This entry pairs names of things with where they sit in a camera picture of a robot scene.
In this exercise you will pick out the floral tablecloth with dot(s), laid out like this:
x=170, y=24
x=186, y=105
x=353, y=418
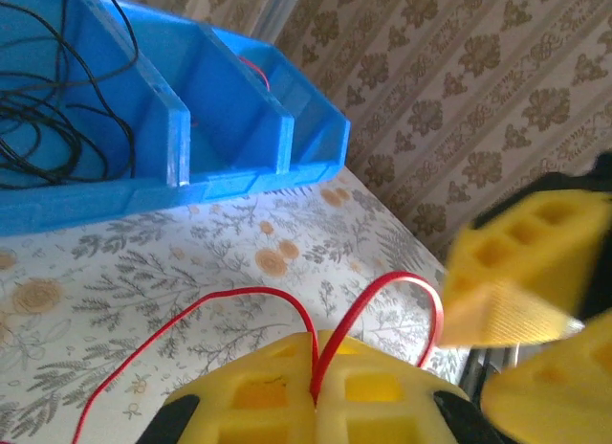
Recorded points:
x=143, y=272

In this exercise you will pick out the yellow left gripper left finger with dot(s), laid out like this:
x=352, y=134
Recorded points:
x=268, y=415

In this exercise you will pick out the blue three-compartment plastic bin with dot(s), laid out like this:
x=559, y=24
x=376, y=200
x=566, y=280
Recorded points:
x=229, y=104

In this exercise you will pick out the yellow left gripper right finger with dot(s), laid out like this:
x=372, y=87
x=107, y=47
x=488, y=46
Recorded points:
x=382, y=415

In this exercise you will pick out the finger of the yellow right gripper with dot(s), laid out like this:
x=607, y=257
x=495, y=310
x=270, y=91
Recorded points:
x=516, y=281
x=554, y=396

